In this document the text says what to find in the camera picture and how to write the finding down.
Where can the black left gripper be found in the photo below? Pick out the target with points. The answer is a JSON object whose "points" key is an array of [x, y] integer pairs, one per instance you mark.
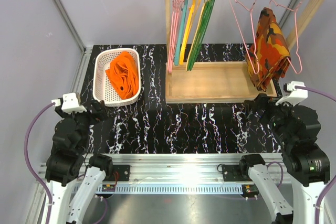
{"points": [[100, 114]]}

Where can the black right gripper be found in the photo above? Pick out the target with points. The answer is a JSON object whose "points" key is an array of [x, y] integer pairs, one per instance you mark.
{"points": [[263, 101]]}

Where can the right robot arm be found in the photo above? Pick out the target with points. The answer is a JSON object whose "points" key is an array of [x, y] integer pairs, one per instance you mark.
{"points": [[296, 127]]}

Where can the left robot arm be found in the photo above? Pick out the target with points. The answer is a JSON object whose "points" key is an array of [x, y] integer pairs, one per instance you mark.
{"points": [[70, 140]]}

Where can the orange camouflage trousers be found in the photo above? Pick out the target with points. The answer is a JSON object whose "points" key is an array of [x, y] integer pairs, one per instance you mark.
{"points": [[269, 57]]}

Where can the yellow hanger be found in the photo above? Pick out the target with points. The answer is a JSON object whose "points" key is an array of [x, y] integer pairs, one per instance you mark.
{"points": [[190, 20]]}

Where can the teal hanger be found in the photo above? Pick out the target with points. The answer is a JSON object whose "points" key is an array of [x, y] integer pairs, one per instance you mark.
{"points": [[180, 33]]}

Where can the white perforated plastic basket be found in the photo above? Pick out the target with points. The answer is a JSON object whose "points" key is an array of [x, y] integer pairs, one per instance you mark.
{"points": [[102, 88]]}

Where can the wooden clothes rack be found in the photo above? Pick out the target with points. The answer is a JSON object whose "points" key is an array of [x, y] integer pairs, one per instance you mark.
{"points": [[223, 81]]}

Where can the green hangers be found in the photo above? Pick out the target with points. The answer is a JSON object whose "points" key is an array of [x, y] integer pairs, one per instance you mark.
{"points": [[200, 33]]}

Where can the pink hangers on rack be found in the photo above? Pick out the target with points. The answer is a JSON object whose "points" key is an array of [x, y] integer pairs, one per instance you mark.
{"points": [[177, 5]]}

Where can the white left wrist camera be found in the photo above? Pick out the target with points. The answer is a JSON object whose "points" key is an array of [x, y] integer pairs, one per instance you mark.
{"points": [[69, 103]]}

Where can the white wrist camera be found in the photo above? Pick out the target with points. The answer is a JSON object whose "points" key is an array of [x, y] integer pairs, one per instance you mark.
{"points": [[295, 95], [69, 103]]}

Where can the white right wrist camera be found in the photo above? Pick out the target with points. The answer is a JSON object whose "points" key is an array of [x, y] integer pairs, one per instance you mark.
{"points": [[295, 95]]}

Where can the aluminium mounting rail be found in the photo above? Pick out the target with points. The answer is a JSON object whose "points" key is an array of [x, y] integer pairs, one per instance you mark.
{"points": [[161, 174]]}

